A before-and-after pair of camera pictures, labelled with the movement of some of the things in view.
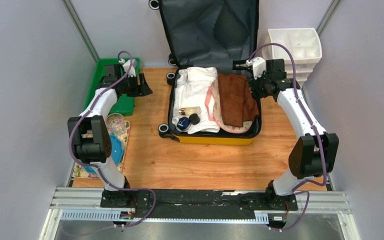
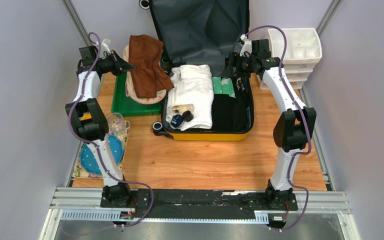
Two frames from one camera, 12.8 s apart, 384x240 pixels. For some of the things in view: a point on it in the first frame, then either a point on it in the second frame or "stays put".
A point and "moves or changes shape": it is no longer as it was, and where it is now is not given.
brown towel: (238, 105) -> (151, 77)
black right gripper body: (259, 87) -> (244, 65)
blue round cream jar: (183, 124) -> (177, 121)
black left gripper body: (131, 88) -> (112, 64)
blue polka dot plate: (117, 152) stays put
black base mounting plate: (197, 204) stays put
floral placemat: (80, 171) stays put
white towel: (190, 85) moves or changes shape
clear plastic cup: (115, 123) stays put
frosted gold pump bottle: (188, 111) -> (182, 108)
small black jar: (194, 119) -> (188, 116)
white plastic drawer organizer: (304, 45) stays put
